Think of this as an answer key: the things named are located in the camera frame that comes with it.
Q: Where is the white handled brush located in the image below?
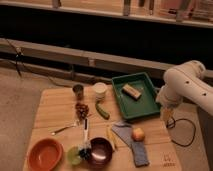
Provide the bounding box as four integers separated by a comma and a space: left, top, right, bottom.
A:
79, 119, 91, 159

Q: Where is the small metal cup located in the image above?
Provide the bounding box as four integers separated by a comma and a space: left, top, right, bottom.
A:
72, 84, 84, 100

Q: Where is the tan rectangular eraser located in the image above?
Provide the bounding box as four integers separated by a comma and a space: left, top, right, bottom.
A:
122, 84, 141, 100

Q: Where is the green cucumber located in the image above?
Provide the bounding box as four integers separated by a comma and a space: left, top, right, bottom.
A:
95, 102, 110, 120

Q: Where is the black cable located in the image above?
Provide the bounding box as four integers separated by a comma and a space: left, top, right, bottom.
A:
165, 116, 198, 148

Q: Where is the grey blue cloth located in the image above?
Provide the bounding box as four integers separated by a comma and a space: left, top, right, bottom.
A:
112, 121, 149, 167

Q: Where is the orange bowl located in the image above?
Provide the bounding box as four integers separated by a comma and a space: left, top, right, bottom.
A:
27, 138, 63, 171

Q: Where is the green plastic tray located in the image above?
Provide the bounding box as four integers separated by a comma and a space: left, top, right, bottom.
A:
112, 72, 160, 120

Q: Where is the purple bowl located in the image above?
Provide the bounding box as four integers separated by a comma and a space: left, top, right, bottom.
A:
88, 137, 113, 168

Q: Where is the brown grape cluster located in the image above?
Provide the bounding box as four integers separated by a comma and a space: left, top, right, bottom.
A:
75, 102, 89, 120

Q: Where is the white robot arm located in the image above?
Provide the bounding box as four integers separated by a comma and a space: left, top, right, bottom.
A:
156, 60, 213, 122

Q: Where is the white cylindrical cup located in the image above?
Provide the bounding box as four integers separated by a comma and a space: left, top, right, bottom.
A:
92, 82, 107, 100

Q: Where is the peach fruit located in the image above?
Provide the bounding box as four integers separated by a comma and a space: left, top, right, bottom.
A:
132, 128, 145, 141

